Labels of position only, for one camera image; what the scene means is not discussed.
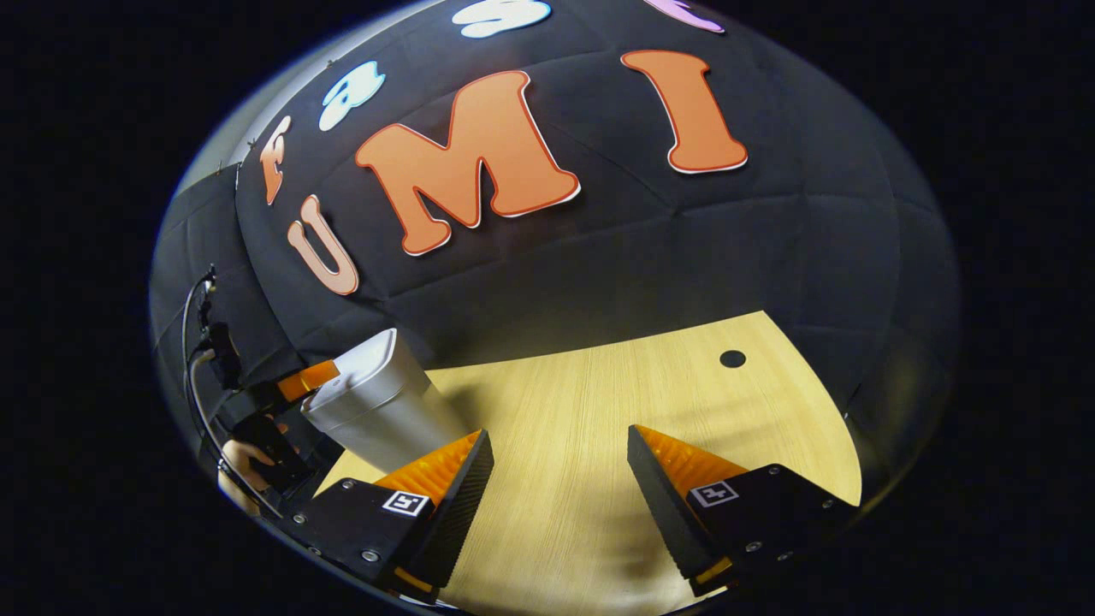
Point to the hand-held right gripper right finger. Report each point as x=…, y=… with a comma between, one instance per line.
x=663, y=505

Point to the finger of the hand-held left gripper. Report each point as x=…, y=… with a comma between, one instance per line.
x=304, y=382

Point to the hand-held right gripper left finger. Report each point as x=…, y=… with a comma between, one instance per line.
x=458, y=513

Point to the white desktop garbage bin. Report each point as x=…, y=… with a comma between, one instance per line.
x=376, y=411

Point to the wooden desktop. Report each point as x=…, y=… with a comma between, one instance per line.
x=599, y=402

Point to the round black desk grommet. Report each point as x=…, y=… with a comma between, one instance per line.
x=732, y=358

